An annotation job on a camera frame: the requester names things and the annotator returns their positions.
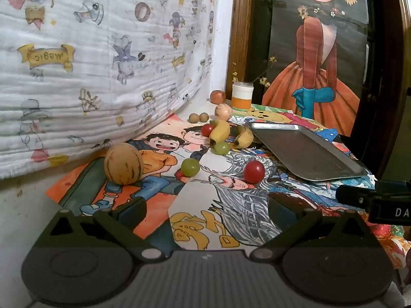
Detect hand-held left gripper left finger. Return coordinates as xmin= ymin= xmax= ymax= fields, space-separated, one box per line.
xmin=32 ymin=197 xmax=166 ymax=262

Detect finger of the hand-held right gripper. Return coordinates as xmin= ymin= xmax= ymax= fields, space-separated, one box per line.
xmin=374 ymin=180 xmax=411 ymax=195
xmin=335 ymin=184 xmax=375 ymax=207

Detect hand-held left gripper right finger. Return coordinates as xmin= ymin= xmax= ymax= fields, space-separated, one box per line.
xmin=249 ymin=195 xmax=382 ymax=262

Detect large striped pepino melon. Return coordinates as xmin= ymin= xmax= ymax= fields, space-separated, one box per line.
xmin=104 ymin=143 xmax=144 ymax=186

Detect metal tray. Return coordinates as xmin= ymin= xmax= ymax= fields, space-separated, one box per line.
xmin=245 ymin=121 xmax=368 ymax=182

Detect yellow banana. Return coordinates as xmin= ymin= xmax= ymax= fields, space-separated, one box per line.
xmin=232 ymin=125 xmax=255 ymax=149
xmin=209 ymin=120 xmax=231 ymax=148

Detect small striped pepino melon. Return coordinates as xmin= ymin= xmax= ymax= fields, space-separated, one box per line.
xmin=214 ymin=103 xmax=232 ymax=122

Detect white-haired warrior drawing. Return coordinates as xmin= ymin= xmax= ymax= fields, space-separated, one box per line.
xmin=169 ymin=144 xmax=289 ymax=251

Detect yellow bear drawing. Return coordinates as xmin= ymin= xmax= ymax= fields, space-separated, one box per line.
xmin=229 ymin=103 xmax=325 ymax=129

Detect white and orange jar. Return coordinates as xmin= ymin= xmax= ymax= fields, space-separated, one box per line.
xmin=231 ymin=82 xmax=254 ymax=110

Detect white printed blanket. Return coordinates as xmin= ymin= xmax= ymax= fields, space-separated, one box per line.
xmin=0 ymin=0 xmax=236 ymax=180

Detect wall poster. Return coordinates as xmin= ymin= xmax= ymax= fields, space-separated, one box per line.
xmin=261 ymin=0 xmax=370 ymax=137

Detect brown wooden door frame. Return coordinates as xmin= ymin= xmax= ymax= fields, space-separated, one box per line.
xmin=226 ymin=0 xmax=411 ymax=180

